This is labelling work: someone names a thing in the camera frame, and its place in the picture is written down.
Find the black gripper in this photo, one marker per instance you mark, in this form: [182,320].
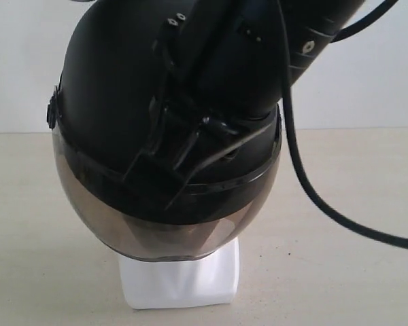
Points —
[226,68]

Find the black helmet with tinted visor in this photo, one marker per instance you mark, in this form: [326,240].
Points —
[99,117]

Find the white mannequin head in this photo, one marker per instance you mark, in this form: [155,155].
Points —
[211,280]

